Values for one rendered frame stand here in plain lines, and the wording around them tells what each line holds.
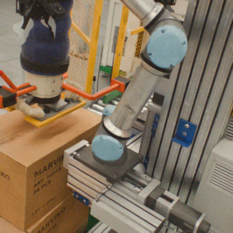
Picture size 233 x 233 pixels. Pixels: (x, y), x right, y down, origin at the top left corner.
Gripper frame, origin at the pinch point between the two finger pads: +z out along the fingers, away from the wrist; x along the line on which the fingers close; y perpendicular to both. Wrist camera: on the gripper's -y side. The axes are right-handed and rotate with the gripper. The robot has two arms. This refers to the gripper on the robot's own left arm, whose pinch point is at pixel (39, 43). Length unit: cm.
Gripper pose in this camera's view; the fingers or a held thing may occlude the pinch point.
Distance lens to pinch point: 120.5
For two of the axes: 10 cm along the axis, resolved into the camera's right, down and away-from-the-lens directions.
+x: -5.6, 3.3, -7.6
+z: -1.6, 8.6, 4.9
